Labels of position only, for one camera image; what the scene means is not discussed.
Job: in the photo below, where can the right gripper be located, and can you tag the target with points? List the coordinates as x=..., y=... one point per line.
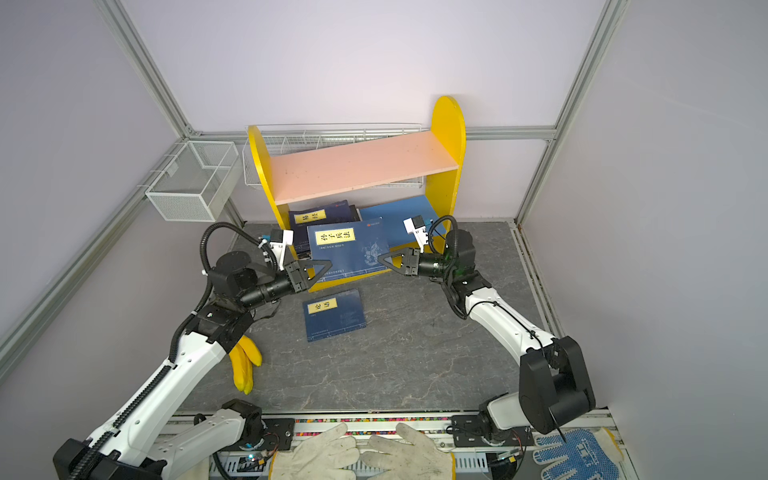
x=410, y=262

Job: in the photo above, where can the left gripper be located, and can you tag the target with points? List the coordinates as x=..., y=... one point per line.
x=296, y=278

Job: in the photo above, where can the navy book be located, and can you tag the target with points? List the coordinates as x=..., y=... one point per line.
x=353, y=248
x=338, y=212
x=334, y=315

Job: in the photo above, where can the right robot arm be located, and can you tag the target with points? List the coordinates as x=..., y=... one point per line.
x=554, y=387

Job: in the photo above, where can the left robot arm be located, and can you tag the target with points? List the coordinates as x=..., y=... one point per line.
x=125, y=446

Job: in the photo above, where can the yellow shelf with pink and blue boards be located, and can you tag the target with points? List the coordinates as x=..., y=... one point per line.
x=437, y=155

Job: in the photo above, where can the yellow banana bunch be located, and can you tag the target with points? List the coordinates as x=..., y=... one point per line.
x=244, y=356

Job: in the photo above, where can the white mesh box basket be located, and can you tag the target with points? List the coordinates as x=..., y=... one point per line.
x=196, y=182

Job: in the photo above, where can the white work glove centre left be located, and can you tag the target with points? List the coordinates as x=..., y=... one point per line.
x=324, y=456

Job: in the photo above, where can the white work glove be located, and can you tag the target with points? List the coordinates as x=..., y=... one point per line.
x=414, y=456
x=324, y=456

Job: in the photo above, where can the white work glove centre right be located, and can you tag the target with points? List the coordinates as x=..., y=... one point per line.
x=414, y=456

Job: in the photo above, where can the blue dotted knit glove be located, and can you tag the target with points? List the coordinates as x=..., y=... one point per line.
x=579, y=454

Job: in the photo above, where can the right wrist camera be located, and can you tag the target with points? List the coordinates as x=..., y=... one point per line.
x=417, y=227

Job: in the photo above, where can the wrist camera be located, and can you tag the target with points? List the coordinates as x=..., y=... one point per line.
x=417, y=227
x=279, y=243

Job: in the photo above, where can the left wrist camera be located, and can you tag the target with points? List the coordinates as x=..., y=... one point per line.
x=279, y=243

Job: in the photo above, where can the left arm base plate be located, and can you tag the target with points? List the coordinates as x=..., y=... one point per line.
x=272, y=434

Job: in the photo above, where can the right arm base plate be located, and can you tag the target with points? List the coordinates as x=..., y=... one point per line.
x=476, y=431

